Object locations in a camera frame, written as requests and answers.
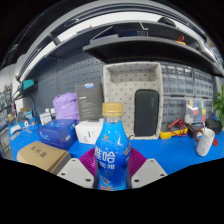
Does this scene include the green potted plant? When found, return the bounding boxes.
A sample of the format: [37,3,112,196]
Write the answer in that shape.
[213,84,224,126]

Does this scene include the white ribbed cup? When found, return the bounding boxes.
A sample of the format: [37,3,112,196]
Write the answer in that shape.
[195,127,217,158]

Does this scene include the small white labelled box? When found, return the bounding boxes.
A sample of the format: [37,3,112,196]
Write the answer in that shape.
[39,111,53,126]

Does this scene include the yellow multimeter with leads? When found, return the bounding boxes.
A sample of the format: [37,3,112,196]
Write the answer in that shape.
[159,118,189,140]

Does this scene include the beige perforated tray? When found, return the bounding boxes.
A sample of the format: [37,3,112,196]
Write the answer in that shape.
[102,61,164,140]

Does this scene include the clear organiser with coloured parts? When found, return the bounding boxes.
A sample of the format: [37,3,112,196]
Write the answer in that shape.
[184,98,208,125]

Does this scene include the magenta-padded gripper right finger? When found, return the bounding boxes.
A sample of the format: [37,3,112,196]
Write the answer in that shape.
[128,147,168,190]

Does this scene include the black printed box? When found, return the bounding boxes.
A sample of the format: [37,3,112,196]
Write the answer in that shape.
[186,122,205,139]

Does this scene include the blue printed box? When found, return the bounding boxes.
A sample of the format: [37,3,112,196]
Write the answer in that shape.
[36,119,79,151]

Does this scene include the brown cardboard box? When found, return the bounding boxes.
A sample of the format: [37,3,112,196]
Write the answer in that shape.
[16,140,72,174]

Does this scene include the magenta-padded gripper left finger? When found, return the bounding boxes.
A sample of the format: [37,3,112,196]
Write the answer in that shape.
[56,147,99,190]

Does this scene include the purple plastic bag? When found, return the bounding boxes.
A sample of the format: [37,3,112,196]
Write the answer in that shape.
[52,92,81,123]

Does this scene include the black overhead shelf unit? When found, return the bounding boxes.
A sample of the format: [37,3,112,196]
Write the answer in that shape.
[14,19,224,83]

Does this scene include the plain black case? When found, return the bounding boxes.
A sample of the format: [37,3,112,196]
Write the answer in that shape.
[204,118,224,135]

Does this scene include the black zip case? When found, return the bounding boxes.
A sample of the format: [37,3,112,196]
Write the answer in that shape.
[133,88,160,138]

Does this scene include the dark grey flat box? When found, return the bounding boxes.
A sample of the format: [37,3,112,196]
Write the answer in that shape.
[74,82,104,122]

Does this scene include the dark grey pegboard panel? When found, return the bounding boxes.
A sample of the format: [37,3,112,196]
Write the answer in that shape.
[31,54,108,116]

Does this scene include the blue drink bottle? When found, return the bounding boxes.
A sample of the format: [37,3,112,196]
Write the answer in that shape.
[94,102,132,192]

